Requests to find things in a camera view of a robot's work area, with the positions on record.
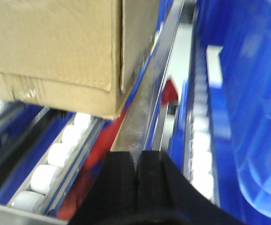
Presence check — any brown cardboard box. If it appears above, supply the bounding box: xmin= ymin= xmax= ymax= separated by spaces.
xmin=0 ymin=0 xmax=160 ymax=119

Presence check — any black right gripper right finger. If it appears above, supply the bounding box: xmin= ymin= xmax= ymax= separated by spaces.
xmin=137 ymin=150 xmax=242 ymax=225

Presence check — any white roller track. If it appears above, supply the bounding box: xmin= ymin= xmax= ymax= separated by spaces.
xmin=7 ymin=112 xmax=95 ymax=214

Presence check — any steel flow rack shelf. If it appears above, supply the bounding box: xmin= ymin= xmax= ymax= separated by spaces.
xmin=0 ymin=0 xmax=184 ymax=225

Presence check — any blue plastic bin front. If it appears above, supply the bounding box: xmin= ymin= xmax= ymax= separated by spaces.
xmin=197 ymin=0 xmax=271 ymax=225

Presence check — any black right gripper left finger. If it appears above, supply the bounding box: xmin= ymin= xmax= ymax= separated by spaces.
xmin=69 ymin=151 xmax=135 ymax=225

